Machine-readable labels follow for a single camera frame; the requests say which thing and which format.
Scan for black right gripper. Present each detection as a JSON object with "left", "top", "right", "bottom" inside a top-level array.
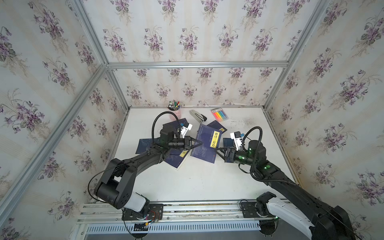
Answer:
[{"left": 215, "top": 145, "right": 259, "bottom": 169}]

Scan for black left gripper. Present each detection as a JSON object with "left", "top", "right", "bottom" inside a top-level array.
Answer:
[{"left": 166, "top": 137, "right": 201, "bottom": 152}]

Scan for blue book yellow label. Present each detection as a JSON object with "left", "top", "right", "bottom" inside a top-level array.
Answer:
[{"left": 191, "top": 124, "right": 223, "bottom": 164}]

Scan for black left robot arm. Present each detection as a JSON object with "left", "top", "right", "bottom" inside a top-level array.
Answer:
[{"left": 94, "top": 122, "right": 203, "bottom": 212}]

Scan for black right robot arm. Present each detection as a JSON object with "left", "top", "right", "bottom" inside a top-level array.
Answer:
[{"left": 217, "top": 132, "right": 357, "bottom": 240}]

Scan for blue book under left arm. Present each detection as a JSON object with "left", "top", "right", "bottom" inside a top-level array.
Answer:
[{"left": 165, "top": 149, "right": 190, "bottom": 170}]

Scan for blue book right side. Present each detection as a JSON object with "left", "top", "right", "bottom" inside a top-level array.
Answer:
[{"left": 223, "top": 138, "right": 236, "bottom": 148}]

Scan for blue book upper middle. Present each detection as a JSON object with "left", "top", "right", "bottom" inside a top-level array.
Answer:
[{"left": 207, "top": 121, "right": 227, "bottom": 133}]

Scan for blue book upper left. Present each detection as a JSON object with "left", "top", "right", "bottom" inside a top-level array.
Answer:
[{"left": 163, "top": 118, "right": 188, "bottom": 132}]

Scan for blue book far left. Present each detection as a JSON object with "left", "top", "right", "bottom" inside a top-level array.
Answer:
[{"left": 135, "top": 139, "right": 153, "bottom": 154}]

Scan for grey black stapler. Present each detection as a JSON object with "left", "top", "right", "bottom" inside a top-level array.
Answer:
[{"left": 189, "top": 110, "right": 208, "bottom": 124}]

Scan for pink pen cup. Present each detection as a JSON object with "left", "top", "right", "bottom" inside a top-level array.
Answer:
[{"left": 168, "top": 107, "right": 182, "bottom": 120}]

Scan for colourful highlighter pack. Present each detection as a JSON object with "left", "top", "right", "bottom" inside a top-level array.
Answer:
[{"left": 211, "top": 108, "right": 229, "bottom": 122}]

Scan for pens in cup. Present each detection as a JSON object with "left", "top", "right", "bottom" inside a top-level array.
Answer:
[{"left": 168, "top": 101, "right": 181, "bottom": 111}]

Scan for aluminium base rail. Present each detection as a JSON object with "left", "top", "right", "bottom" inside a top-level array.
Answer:
[{"left": 74, "top": 199, "right": 325, "bottom": 235}]

